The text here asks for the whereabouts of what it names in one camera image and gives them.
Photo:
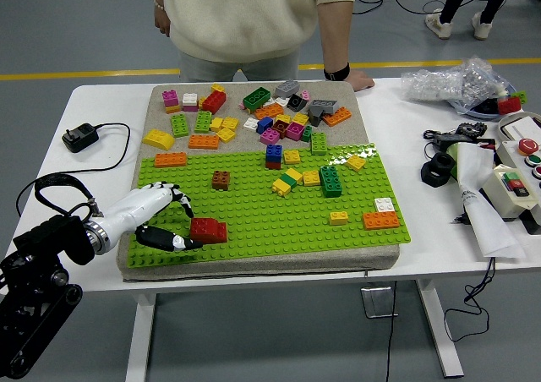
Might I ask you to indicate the person's left hand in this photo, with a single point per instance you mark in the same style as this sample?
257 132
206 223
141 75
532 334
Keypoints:
362 82

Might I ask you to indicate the person's right hand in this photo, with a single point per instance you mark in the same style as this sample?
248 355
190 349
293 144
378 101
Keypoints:
162 20

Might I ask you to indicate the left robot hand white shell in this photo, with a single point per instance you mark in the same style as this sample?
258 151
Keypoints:
131 209

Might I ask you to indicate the red curved brick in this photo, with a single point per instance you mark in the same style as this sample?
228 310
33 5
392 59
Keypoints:
203 226

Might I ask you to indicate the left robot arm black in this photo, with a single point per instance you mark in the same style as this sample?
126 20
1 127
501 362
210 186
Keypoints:
46 234

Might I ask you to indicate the person's left forearm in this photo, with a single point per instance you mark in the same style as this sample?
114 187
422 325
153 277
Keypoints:
334 35

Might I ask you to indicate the orange long brick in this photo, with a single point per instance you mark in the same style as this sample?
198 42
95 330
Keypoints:
269 111
203 142
381 221
337 117
170 160

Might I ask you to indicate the grey slope brick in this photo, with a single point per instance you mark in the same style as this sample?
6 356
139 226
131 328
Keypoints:
323 104

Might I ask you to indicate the dark grey brick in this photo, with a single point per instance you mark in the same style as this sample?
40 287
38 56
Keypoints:
315 119

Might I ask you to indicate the black slope brick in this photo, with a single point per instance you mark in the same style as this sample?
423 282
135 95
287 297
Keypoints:
296 102

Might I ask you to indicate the yellow curved brick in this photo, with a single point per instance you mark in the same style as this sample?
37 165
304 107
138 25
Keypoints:
157 139

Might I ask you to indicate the light green brick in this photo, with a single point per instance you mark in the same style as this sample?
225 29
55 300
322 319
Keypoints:
203 122
179 126
521 97
319 143

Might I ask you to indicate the small dark green brick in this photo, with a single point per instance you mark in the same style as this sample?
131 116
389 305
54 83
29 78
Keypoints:
307 134

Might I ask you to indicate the small white brick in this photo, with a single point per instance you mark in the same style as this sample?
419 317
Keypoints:
282 101

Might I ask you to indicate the magenta brick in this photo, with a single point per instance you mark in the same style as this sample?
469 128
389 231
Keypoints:
295 132
270 137

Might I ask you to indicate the small yellow brick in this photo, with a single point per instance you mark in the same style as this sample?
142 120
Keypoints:
339 219
217 88

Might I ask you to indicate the yellow flat brick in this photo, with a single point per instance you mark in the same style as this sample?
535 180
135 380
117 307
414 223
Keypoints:
172 110

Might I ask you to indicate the pink flat brick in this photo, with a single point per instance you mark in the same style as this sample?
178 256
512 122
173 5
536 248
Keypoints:
190 107

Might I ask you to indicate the brown brick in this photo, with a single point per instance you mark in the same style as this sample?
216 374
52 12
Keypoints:
221 181

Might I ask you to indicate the dark red brick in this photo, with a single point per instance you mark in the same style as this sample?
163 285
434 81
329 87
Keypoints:
280 129

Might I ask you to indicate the red long brick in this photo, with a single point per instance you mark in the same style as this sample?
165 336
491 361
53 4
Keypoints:
214 102

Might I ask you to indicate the dark green tall brick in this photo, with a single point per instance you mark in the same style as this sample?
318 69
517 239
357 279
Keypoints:
331 183

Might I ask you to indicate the blue brick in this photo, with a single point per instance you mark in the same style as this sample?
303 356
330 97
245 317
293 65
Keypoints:
264 125
274 154

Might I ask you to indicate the dark green long brick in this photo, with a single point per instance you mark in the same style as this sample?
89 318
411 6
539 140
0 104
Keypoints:
256 99

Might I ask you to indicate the green thin brick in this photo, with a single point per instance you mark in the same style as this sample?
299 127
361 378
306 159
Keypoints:
290 180

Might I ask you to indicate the red thin brick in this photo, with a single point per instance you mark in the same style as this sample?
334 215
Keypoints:
274 166

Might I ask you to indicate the black wristwatch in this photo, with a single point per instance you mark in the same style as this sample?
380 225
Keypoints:
337 72

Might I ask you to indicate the clear bubble wrap bag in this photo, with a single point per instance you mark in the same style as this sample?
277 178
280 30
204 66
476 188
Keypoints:
448 84

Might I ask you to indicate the black power adapter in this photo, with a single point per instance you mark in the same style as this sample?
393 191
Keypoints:
448 139

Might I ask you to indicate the large black nut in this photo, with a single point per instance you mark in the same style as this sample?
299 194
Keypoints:
429 175

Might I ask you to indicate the black gear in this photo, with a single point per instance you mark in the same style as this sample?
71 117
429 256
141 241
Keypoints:
471 129

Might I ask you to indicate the green sheet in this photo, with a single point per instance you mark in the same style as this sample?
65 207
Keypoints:
454 162

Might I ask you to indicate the blue-rimmed bowl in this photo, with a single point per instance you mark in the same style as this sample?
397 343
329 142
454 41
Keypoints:
482 113

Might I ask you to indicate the white table leg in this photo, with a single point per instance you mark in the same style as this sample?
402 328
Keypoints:
439 335
141 339

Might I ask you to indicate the green studded baseplate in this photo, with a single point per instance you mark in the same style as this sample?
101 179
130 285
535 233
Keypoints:
262 230

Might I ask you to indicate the white rounded device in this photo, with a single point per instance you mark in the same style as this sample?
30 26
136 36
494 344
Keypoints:
522 126

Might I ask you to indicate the control box with red button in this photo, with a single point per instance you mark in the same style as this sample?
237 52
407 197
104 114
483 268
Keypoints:
513 151

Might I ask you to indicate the small black plug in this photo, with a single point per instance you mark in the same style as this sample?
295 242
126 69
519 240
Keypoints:
460 220

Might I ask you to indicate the white paper sheet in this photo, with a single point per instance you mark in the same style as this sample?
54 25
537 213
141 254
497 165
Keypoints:
486 213

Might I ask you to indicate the black wall plug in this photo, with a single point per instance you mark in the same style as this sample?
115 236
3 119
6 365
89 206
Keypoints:
80 137

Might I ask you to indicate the white switch box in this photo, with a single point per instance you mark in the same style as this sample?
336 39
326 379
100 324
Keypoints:
498 192

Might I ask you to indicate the metal bracket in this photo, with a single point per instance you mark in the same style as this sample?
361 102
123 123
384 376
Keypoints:
378 301

